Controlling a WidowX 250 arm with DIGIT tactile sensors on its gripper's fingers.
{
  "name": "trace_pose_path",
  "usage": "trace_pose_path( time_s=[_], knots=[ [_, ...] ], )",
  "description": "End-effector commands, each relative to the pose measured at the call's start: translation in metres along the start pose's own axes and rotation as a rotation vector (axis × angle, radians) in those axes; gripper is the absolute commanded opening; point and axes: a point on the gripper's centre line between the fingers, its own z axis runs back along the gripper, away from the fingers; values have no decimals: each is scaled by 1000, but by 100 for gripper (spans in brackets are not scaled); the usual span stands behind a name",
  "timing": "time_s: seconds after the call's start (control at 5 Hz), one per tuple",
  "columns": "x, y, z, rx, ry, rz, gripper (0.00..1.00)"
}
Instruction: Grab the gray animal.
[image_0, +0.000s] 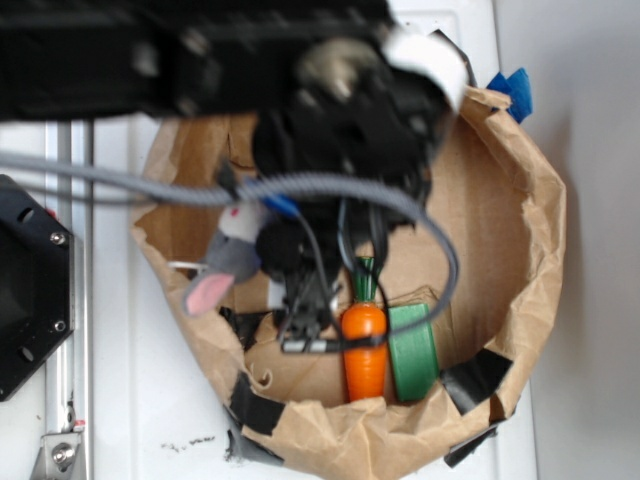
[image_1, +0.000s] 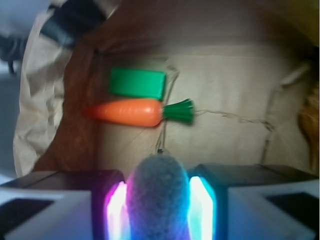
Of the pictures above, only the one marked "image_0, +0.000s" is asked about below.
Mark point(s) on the green wooden block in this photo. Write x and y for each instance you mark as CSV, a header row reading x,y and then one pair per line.
x,y
413,353

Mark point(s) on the gray plush animal toy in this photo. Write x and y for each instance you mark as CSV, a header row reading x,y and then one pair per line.
x,y
231,257

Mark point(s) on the aluminium rail with bracket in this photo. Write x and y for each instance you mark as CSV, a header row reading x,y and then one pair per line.
x,y
64,451

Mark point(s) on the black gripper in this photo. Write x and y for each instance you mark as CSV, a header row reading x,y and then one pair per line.
x,y
350,125

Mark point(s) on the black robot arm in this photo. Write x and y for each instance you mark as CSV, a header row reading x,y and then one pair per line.
x,y
74,60

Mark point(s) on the blue tape piece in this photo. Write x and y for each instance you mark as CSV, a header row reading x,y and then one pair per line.
x,y
518,87

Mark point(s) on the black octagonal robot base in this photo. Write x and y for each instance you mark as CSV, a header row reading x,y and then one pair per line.
x,y
34,281

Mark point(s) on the orange toy carrot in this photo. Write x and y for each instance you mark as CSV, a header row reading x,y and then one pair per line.
x,y
364,361

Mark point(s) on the brown paper bag tray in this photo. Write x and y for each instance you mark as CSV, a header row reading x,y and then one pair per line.
x,y
504,208

